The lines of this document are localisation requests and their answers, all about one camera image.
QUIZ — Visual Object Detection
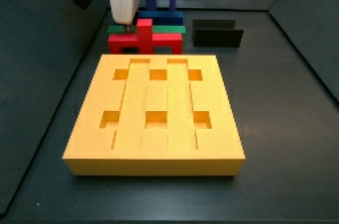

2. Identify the green rectangular bar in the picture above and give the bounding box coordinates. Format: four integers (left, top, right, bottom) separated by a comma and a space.
107, 25, 187, 34

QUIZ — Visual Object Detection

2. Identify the yellow slotted board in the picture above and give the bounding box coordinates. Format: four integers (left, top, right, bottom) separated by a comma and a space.
63, 55, 246, 176

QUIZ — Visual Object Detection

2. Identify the red cross-shaped block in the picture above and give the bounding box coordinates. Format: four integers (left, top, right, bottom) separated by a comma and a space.
108, 19, 184, 55

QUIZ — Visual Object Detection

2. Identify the blue rectangular bar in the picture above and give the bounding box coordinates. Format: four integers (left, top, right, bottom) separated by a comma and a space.
138, 11, 184, 26

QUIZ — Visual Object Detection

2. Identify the black angle bracket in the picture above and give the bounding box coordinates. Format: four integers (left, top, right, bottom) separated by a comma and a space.
192, 20, 244, 48

